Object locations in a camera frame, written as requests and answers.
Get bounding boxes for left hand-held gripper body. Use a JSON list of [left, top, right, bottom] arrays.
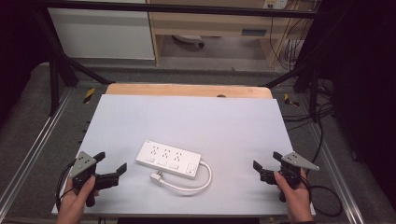
[[68, 150, 120, 208]]

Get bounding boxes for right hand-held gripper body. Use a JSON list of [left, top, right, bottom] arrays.
[[260, 151, 320, 189]]

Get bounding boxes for white plug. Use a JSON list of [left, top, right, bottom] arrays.
[[149, 170, 165, 187]]

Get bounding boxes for white power strip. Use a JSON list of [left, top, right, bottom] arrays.
[[135, 139, 203, 180]]

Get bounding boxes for white power strip cable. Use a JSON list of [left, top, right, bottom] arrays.
[[160, 161, 213, 192]]

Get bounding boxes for person's left hand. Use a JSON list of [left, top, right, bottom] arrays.
[[55, 175, 101, 224]]

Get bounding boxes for person's right hand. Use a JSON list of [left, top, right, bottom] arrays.
[[274, 170, 315, 224]]

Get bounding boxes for yellow black tape strip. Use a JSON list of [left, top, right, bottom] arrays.
[[82, 87, 96, 105], [283, 92, 301, 107]]

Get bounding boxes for black metal stand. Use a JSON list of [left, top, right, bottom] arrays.
[[262, 62, 321, 122], [32, 8, 116, 117]]

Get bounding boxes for white table board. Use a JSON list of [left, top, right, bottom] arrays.
[[50, 93, 316, 217]]

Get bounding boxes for wooden table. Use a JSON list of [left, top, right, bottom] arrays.
[[106, 82, 274, 100]]

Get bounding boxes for black curtain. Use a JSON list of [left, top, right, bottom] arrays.
[[0, 0, 50, 125], [304, 0, 396, 213]]

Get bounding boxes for white cabinet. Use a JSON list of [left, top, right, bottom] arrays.
[[48, 7, 156, 61]]

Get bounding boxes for office chair base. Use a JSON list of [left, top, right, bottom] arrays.
[[172, 35, 205, 49]]

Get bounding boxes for light wooden desk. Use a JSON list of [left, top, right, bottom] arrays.
[[146, 0, 316, 68]]

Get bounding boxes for black metal crossbar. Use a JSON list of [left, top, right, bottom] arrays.
[[36, 0, 318, 20]]

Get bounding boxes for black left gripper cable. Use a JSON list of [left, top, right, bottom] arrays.
[[55, 160, 78, 213]]

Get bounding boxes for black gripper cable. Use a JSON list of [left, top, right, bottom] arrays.
[[55, 160, 78, 213], [306, 174, 344, 217]]

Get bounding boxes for black floor cables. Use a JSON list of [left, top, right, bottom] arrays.
[[281, 102, 335, 164]]

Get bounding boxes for aluminium floor rail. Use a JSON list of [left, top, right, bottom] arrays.
[[309, 122, 366, 224], [0, 88, 76, 216]]

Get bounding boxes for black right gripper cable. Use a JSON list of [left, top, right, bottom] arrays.
[[306, 174, 344, 217]]

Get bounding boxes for black hanging desk cables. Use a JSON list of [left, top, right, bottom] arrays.
[[269, 0, 316, 72]]

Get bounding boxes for white wall outlet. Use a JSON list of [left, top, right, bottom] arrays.
[[262, 0, 289, 9]]

